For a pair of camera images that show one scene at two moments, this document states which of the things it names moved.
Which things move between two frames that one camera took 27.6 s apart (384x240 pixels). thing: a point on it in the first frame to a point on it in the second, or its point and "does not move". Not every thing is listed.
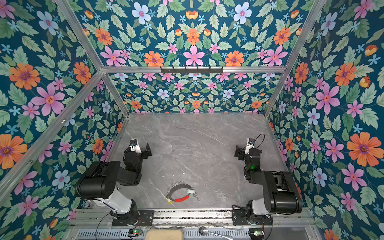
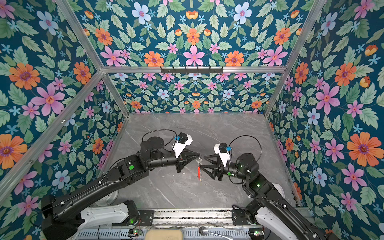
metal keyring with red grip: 182,198 to 199,162
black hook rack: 193,70 does not move
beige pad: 164,234 does not move
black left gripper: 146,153 to 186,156
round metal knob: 203,231 does not move
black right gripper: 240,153 to 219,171
